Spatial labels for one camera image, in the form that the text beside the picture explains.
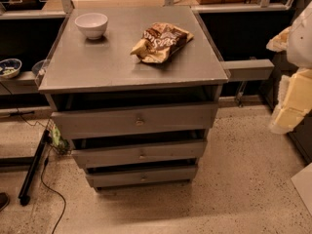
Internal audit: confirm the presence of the brown chip bag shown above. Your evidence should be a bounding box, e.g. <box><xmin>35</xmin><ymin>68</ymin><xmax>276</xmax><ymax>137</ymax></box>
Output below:
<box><xmin>131</xmin><ymin>22</ymin><xmax>194</xmax><ymax>63</ymax></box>

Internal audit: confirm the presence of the grey side shelf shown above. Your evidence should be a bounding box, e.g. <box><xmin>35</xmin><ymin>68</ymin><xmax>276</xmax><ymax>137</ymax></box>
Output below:
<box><xmin>0</xmin><ymin>71</ymin><xmax>38</xmax><ymax>96</ymax></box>

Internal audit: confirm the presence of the grey side bar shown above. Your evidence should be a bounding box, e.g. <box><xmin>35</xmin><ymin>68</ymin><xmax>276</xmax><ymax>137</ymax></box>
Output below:
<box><xmin>221</xmin><ymin>59</ymin><xmax>274</xmax><ymax>82</ymax></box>

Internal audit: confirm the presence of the grey drawer cabinet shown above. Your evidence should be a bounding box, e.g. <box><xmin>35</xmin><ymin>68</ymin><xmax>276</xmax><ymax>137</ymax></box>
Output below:
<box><xmin>37</xmin><ymin>5</ymin><xmax>230</xmax><ymax>192</ymax></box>

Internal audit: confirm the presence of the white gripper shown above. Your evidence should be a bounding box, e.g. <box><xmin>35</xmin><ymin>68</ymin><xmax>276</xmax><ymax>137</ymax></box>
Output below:
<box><xmin>266</xmin><ymin>2</ymin><xmax>312</xmax><ymax>135</ymax></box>

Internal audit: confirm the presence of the clear glass cup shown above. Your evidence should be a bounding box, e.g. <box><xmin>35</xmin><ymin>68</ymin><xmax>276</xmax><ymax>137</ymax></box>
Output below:
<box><xmin>31</xmin><ymin>59</ymin><xmax>49</xmax><ymax>76</ymax></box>

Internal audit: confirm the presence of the grey top drawer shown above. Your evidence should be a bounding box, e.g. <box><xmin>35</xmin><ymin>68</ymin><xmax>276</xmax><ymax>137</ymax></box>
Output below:
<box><xmin>52</xmin><ymin>102</ymin><xmax>217</xmax><ymax>139</ymax></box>

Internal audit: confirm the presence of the white ceramic bowl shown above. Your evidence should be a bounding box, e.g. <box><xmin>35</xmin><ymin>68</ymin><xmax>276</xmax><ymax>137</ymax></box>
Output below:
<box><xmin>75</xmin><ymin>13</ymin><xmax>108</xmax><ymax>40</ymax></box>

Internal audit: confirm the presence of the black metal leg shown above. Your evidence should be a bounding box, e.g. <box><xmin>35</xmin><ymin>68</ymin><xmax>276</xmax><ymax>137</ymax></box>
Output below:
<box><xmin>19</xmin><ymin>130</ymin><xmax>50</xmax><ymax>206</ymax></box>

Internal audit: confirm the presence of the black floor cable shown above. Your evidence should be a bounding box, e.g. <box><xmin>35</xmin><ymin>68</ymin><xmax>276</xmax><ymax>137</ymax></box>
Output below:
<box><xmin>0</xmin><ymin>81</ymin><xmax>67</xmax><ymax>234</ymax></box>

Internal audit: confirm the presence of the grey bottom drawer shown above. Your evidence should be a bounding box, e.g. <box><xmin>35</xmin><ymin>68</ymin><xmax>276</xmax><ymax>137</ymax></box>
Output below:
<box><xmin>86</xmin><ymin>166</ymin><xmax>198</xmax><ymax>188</ymax></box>

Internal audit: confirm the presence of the grey drawer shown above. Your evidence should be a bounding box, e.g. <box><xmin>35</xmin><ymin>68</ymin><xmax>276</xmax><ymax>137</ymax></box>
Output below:
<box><xmin>86</xmin><ymin>166</ymin><xmax>198</xmax><ymax>188</ymax></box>
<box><xmin>72</xmin><ymin>139</ymin><xmax>207</xmax><ymax>169</ymax></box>
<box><xmin>52</xmin><ymin>102</ymin><xmax>217</xmax><ymax>139</ymax></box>

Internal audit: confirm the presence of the green packet in basket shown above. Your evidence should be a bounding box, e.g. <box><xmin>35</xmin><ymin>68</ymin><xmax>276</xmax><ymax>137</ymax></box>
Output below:
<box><xmin>50</xmin><ymin>126</ymin><xmax>69</xmax><ymax>152</ymax></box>

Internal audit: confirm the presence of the blue patterned bowl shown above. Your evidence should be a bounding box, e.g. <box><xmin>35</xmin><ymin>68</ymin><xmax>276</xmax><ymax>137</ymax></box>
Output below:
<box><xmin>0</xmin><ymin>58</ymin><xmax>22</xmax><ymax>79</ymax></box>

